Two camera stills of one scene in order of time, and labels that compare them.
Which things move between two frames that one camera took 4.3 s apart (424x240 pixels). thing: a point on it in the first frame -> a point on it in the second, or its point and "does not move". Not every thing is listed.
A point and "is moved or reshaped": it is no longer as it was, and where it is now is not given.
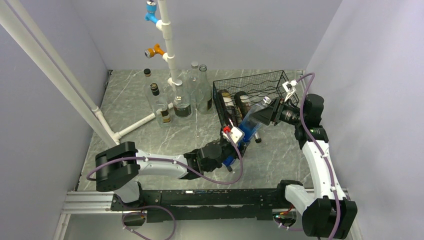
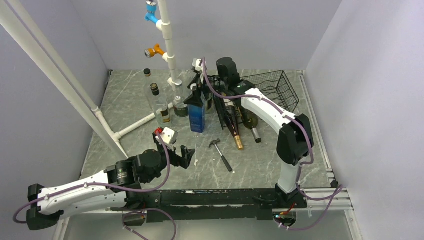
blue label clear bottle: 248,127 -> 197,116
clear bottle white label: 148,80 does not move
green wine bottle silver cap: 243,102 is moved or reshaped
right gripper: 266,114 -> 195,98
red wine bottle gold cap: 230,106 does not move
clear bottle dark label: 182,106 does not move
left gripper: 241,149 -> 177,160
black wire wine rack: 233,97 does not move
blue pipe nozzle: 151,7 does not move
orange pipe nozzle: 150,52 does not move
